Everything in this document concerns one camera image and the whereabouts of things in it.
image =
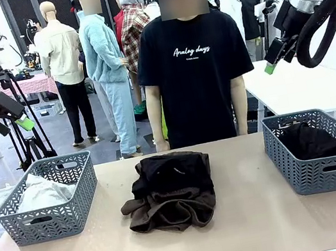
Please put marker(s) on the person in black t-shirt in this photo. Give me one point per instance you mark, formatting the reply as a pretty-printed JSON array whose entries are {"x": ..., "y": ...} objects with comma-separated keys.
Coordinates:
[{"x": 195, "y": 78}]

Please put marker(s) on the mannequin in light-blue fleece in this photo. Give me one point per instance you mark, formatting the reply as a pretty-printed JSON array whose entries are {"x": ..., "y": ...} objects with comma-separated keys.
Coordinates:
[{"x": 98, "y": 46}]

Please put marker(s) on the mannequin in white coat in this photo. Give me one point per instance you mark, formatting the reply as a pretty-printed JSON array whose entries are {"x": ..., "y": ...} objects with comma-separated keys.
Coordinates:
[{"x": 228, "y": 4}]

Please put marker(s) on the green cloth bundle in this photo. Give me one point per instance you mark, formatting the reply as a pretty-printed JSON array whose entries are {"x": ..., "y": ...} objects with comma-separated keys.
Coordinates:
[{"x": 141, "y": 108}]

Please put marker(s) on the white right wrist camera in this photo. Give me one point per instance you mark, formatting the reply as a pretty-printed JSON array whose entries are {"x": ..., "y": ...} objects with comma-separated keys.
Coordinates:
[{"x": 266, "y": 7}]

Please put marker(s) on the white side table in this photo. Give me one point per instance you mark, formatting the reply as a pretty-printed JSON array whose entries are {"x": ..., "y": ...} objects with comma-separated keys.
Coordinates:
[{"x": 295, "y": 90}]

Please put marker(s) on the dark brown garment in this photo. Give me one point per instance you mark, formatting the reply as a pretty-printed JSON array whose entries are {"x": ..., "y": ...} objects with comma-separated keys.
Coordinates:
[{"x": 177, "y": 215}]

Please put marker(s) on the black camera tripod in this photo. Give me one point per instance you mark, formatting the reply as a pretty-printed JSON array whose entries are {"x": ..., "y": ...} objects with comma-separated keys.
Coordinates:
[{"x": 33, "y": 146}]

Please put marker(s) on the table with red checked cloth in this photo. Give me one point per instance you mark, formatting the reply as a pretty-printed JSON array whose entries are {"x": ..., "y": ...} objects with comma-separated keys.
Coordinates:
[{"x": 33, "y": 84}]

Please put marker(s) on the mannequin in red top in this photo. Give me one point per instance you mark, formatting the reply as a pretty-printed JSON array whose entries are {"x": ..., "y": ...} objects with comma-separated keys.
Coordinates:
[{"x": 118, "y": 23}]

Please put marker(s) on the mannequin in cream shirt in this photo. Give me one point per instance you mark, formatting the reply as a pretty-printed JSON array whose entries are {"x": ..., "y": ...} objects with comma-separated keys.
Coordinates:
[{"x": 61, "y": 53}]

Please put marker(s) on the white grey garment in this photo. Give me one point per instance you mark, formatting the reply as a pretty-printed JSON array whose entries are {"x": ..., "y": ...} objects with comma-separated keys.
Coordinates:
[{"x": 43, "y": 193}]

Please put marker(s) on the grey woven plastic basket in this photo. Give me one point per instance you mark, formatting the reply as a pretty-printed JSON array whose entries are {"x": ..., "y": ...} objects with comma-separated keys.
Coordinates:
[
  {"x": 323, "y": 176},
  {"x": 51, "y": 217}
]

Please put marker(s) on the person's right forearm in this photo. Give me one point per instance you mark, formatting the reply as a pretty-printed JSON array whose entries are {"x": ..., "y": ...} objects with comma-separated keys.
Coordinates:
[{"x": 157, "y": 117}]

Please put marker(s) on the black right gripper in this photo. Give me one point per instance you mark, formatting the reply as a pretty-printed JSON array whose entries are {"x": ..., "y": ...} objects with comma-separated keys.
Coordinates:
[{"x": 292, "y": 20}]

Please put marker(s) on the mannequin in black shirt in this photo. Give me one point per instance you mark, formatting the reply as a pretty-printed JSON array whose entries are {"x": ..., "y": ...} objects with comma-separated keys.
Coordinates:
[{"x": 249, "y": 13}]

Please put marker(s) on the person's left forearm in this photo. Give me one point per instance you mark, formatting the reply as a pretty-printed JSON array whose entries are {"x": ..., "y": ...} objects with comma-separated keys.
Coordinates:
[{"x": 239, "y": 103}]

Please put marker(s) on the mannequin in plaid hoodie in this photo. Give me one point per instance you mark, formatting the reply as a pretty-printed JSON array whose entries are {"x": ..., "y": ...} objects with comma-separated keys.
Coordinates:
[{"x": 135, "y": 33}]

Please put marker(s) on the person's right hand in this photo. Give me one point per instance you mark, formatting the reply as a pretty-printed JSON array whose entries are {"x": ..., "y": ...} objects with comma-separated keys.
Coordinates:
[{"x": 162, "y": 145}]

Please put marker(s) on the person's left hand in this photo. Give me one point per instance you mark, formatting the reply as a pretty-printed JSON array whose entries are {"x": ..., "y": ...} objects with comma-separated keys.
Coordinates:
[{"x": 242, "y": 128}]

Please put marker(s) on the mannequin with patterned hood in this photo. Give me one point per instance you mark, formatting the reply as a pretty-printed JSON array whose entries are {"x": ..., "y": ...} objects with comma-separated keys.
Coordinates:
[{"x": 152, "y": 9}]

